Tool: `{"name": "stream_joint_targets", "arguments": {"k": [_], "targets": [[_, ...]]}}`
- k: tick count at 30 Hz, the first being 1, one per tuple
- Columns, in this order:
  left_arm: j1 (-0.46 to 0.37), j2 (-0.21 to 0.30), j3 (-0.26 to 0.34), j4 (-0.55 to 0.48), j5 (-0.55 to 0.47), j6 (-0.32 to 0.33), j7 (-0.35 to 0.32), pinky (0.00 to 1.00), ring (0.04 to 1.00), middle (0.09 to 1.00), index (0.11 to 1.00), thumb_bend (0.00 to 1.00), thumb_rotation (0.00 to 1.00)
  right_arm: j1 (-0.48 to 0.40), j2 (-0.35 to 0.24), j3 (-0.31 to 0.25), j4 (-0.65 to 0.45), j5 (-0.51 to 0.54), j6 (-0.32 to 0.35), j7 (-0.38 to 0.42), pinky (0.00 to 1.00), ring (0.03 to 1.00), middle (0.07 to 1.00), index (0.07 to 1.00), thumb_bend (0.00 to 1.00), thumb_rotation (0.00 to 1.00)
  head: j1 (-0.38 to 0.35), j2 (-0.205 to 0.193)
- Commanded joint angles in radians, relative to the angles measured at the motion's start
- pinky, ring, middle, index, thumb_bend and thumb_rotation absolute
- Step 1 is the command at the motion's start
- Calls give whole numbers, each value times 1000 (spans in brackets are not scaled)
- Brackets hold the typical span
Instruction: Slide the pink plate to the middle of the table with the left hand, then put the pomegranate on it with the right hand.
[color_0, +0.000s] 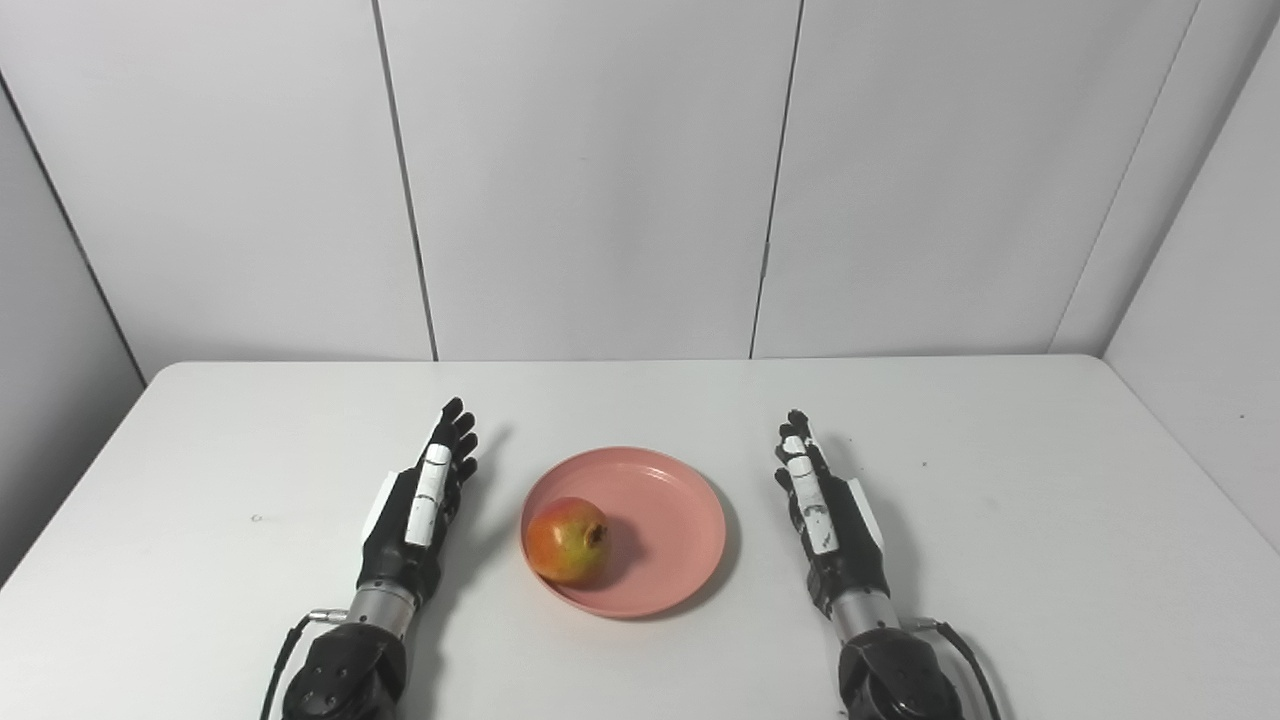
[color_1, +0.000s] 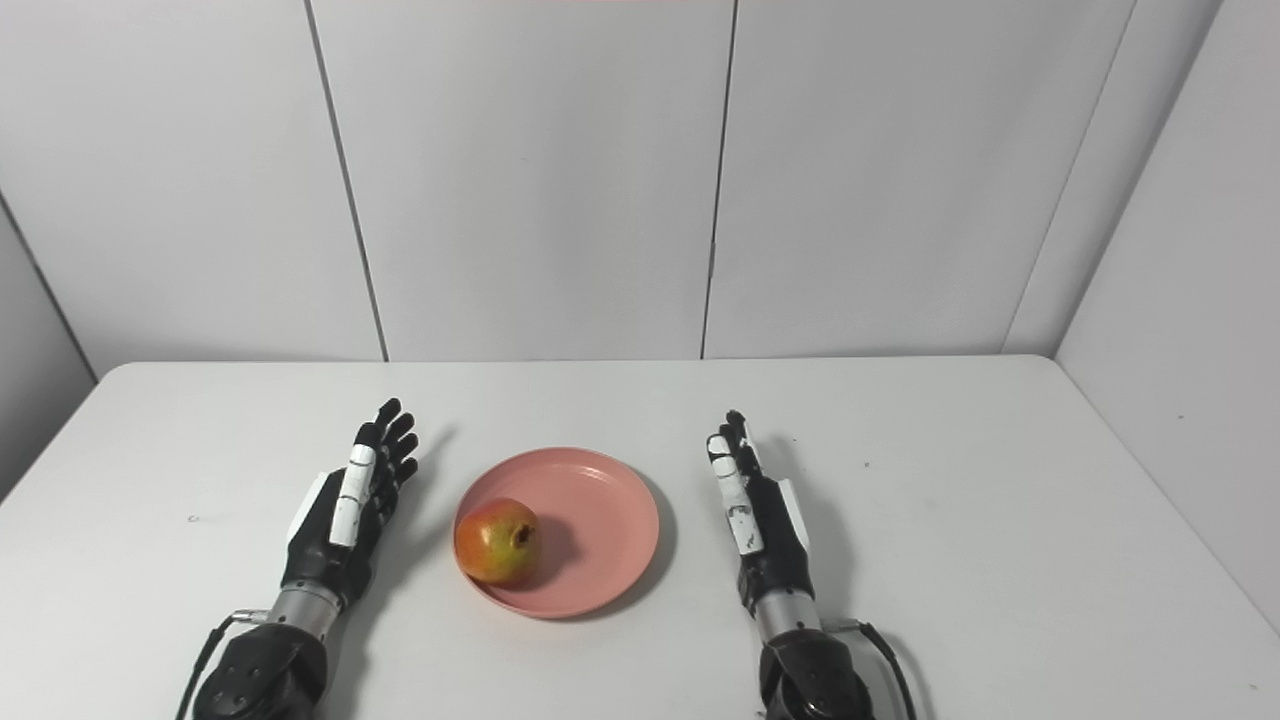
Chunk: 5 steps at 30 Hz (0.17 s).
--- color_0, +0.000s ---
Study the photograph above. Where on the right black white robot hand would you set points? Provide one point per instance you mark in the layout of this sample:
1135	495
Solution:
835	530

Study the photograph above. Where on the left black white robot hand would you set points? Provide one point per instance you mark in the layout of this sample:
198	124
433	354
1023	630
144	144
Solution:
415	530

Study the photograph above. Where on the red yellow pomegranate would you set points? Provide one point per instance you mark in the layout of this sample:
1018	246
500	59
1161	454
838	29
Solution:
569	541

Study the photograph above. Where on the pink round plate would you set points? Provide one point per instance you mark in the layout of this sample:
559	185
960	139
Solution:
650	530

